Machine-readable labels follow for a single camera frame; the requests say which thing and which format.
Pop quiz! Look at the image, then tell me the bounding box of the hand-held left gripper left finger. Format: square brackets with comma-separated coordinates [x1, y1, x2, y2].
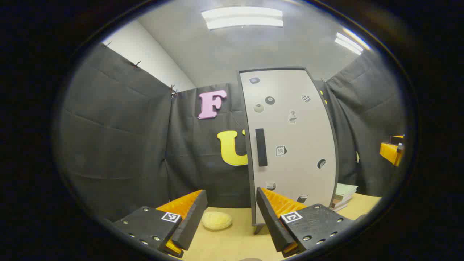
[112, 189, 208, 258]

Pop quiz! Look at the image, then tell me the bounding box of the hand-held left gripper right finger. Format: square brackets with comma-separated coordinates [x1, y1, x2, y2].
[256, 187, 354, 258]

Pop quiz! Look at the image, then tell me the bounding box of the grey cabinet door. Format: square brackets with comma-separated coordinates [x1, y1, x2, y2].
[237, 67, 339, 227]

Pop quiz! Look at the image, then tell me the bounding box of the grey cabinet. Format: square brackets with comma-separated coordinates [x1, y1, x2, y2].
[237, 67, 340, 235]

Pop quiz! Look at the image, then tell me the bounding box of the yellow round sponge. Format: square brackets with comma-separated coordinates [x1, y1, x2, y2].
[202, 211, 233, 231]

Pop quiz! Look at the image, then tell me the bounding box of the stack of books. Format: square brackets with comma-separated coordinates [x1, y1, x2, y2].
[331, 183, 359, 212]

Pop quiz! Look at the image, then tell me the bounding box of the black backdrop cloth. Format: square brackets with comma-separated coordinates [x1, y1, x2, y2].
[60, 43, 405, 221]

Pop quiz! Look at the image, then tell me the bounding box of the long ceiling light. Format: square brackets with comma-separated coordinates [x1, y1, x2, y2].
[201, 6, 284, 30]
[334, 32, 364, 55]

